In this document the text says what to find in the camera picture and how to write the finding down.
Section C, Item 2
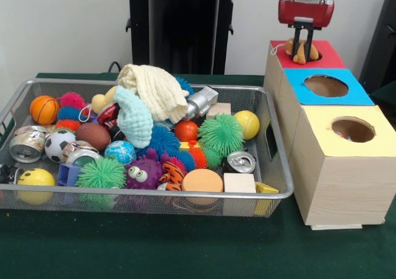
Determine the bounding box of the wooden box with three holes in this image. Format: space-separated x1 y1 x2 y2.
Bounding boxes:
263 40 396 230

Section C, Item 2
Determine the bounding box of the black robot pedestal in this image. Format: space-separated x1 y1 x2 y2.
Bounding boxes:
119 0 249 75

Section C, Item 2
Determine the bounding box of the purple spiky ball with eyes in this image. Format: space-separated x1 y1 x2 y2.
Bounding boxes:
125 152 165 190

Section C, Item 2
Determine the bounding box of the green spiky ball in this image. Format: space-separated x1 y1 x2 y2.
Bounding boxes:
75 158 127 207
198 113 246 158

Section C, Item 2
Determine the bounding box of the black chair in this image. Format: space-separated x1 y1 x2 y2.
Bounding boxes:
359 0 396 95

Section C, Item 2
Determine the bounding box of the cream knitted cloth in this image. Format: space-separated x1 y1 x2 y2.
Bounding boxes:
116 64 190 124

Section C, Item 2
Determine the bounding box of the brown plush toy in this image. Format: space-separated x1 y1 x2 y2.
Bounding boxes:
270 38 321 65

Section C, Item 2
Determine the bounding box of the small orange basketball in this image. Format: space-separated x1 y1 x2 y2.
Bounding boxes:
30 95 61 125

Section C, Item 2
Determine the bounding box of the yellow smiley ball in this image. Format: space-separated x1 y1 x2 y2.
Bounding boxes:
17 168 57 205

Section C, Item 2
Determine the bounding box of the plain yellow ball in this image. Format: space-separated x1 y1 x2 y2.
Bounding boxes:
233 110 260 140

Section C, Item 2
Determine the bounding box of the mint green knitted cloth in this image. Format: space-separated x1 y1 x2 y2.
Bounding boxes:
114 86 154 148

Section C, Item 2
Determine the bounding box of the clear mesh bin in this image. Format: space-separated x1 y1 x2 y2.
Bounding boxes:
0 78 294 218

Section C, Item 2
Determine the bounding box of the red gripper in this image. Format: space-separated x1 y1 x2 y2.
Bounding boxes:
278 0 335 62

